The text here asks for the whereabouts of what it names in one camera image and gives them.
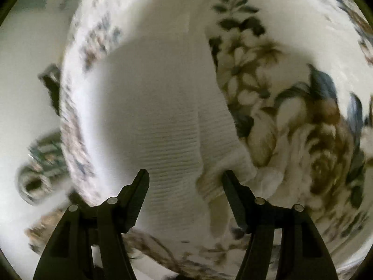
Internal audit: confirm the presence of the white knitted small garment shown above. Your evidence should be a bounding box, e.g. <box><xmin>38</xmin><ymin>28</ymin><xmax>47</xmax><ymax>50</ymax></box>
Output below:
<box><xmin>87</xmin><ymin>5</ymin><xmax>259</xmax><ymax>240</ymax></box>

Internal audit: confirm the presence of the floral bed sheet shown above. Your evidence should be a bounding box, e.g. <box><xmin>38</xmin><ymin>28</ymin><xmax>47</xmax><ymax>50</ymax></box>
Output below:
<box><xmin>60</xmin><ymin>0</ymin><xmax>372</xmax><ymax>279</ymax></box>

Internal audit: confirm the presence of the green shelf rack with items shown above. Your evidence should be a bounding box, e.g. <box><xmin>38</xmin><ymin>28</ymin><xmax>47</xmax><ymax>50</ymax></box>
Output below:
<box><xmin>28</xmin><ymin>131</ymin><xmax>68</xmax><ymax>177</ymax></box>

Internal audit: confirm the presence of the black clothes pile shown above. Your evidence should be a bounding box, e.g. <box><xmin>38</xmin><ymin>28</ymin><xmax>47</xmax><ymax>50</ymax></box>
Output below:
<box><xmin>38</xmin><ymin>63</ymin><xmax>61</xmax><ymax>116</ymax></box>

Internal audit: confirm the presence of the patterned floor rug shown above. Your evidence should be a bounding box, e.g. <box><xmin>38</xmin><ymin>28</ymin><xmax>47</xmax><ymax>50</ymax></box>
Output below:
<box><xmin>25</xmin><ymin>208</ymin><xmax>66</xmax><ymax>255</ymax></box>

